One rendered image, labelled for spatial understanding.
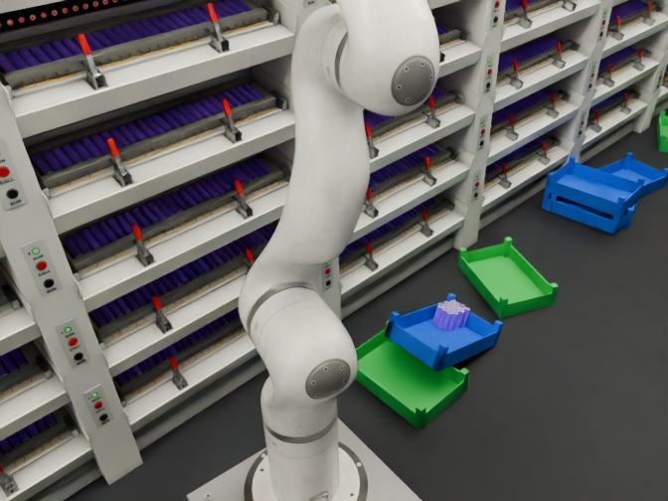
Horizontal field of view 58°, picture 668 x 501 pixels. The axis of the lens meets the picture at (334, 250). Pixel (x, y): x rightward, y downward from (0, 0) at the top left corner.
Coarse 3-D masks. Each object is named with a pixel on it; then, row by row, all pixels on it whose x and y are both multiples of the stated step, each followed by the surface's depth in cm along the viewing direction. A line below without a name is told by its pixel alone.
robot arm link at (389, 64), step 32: (352, 0) 61; (384, 0) 61; (416, 0) 63; (352, 32) 62; (384, 32) 61; (416, 32) 62; (352, 64) 63; (384, 64) 61; (416, 64) 62; (352, 96) 67; (384, 96) 63; (416, 96) 64
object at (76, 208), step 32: (160, 96) 136; (288, 96) 144; (64, 128) 124; (224, 128) 138; (256, 128) 139; (288, 128) 143; (128, 160) 126; (160, 160) 127; (192, 160) 129; (224, 160) 134; (96, 192) 118; (128, 192) 121; (160, 192) 127; (64, 224) 115
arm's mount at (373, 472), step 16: (352, 432) 117; (352, 448) 114; (368, 448) 114; (240, 464) 112; (256, 464) 111; (368, 464) 111; (384, 464) 111; (224, 480) 109; (240, 480) 109; (368, 480) 108; (384, 480) 108; (400, 480) 108; (192, 496) 106; (208, 496) 106; (224, 496) 106; (240, 496) 106; (368, 496) 105; (384, 496) 105; (400, 496) 105; (416, 496) 105
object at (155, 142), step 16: (272, 96) 145; (224, 112) 138; (240, 112) 139; (256, 112) 142; (176, 128) 131; (192, 128) 132; (208, 128) 136; (144, 144) 126; (160, 144) 129; (96, 160) 121; (48, 176) 116; (64, 176) 118; (80, 176) 120
